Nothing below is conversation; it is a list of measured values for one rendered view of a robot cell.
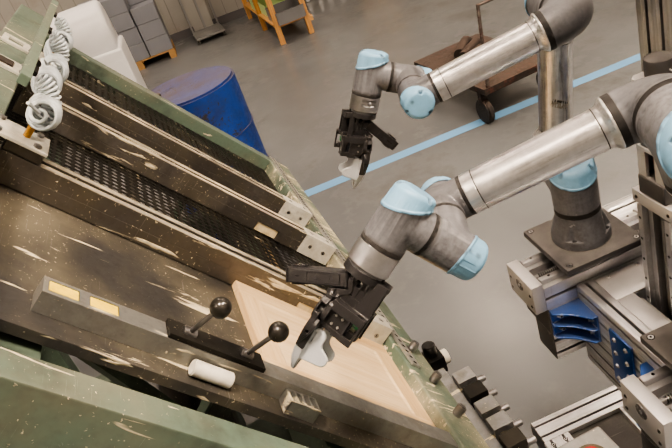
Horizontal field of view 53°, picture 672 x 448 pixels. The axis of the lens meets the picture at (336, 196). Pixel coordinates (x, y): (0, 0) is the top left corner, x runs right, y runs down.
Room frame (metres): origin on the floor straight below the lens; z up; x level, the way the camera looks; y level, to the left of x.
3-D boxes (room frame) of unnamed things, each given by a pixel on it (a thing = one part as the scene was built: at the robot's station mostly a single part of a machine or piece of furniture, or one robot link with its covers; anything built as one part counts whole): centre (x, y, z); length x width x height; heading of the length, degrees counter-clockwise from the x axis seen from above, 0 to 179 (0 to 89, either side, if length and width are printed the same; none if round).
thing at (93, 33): (6.64, 1.74, 0.70); 0.71 x 0.63 x 1.40; 4
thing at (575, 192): (1.43, -0.58, 1.20); 0.13 x 0.12 x 0.14; 173
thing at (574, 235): (1.42, -0.58, 1.09); 0.15 x 0.15 x 0.10
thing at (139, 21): (9.86, 2.00, 0.51); 1.03 x 0.69 x 1.02; 96
